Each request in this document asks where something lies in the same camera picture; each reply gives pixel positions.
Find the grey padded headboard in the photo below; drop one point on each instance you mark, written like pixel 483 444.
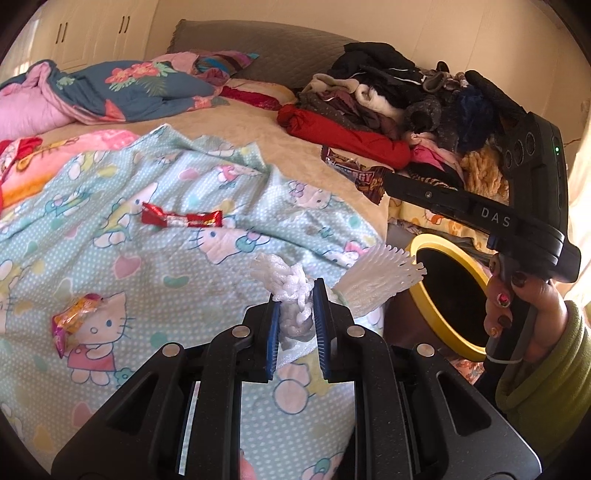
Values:
pixel 277 46

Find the beige red pillow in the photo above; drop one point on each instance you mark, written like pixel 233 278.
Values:
pixel 263 94

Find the red candy wrapper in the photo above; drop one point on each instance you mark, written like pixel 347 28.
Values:
pixel 184 218

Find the black jacket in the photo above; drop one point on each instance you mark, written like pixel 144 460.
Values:
pixel 369 60

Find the light blue cartoon blanket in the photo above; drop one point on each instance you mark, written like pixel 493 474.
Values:
pixel 184 277

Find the blue floral quilt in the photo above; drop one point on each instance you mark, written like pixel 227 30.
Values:
pixel 129 87

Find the yellow-rimmed trash bin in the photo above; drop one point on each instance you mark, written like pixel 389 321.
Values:
pixel 443 286

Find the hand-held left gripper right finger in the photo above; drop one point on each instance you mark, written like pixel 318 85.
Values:
pixel 322 323

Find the yellow knitted garment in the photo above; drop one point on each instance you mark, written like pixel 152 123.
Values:
pixel 482 173

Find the cream wardrobe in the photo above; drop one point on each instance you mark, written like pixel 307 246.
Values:
pixel 92 27

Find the person's right forearm green sleeve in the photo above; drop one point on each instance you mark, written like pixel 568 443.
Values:
pixel 554 383

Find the brown snack wrapper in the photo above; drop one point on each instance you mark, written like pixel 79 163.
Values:
pixel 360 173

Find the blue fuzzy garment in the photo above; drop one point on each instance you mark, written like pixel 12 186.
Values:
pixel 475 115

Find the white foam net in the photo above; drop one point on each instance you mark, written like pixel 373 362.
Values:
pixel 295 295

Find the striped purple pillow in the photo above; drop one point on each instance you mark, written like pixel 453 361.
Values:
pixel 217 62

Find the pink yellow snack wrapper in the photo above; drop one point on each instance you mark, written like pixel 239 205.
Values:
pixel 76 318

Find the person's right hand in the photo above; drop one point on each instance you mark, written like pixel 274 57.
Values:
pixel 547 314

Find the grey dotted garment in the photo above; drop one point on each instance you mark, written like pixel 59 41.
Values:
pixel 427 115

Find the beige bed sheet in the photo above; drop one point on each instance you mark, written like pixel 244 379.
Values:
pixel 286 143

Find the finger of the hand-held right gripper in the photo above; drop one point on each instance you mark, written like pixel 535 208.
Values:
pixel 429 194

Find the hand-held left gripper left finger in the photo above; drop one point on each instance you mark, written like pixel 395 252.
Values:
pixel 273 337

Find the red cloth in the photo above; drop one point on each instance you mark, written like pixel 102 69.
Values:
pixel 14 145

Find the red garment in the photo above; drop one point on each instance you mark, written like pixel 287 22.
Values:
pixel 351 134

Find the pink garment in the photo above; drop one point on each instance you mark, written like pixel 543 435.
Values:
pixel 436 154

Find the cream printed blanket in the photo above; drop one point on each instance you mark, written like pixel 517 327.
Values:
pixel 415 217

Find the pink orange cartoon blanket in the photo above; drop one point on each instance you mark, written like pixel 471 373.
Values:
pixel 46 170

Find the white fleece garment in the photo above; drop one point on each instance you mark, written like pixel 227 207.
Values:
pixel 376 101

